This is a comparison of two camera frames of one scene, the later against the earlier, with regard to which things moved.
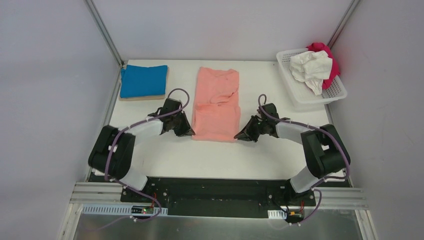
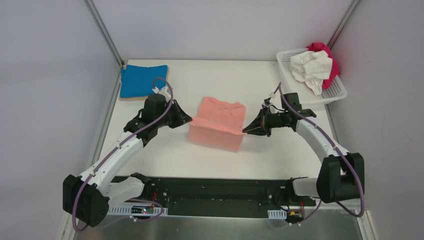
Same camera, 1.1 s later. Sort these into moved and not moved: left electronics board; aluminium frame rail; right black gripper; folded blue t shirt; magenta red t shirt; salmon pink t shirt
Moved: salmon pink t shirt; right black gripper
Not moved: left electronics board; aluminium frame rail; magenta red t shirt; folded blue t shirt
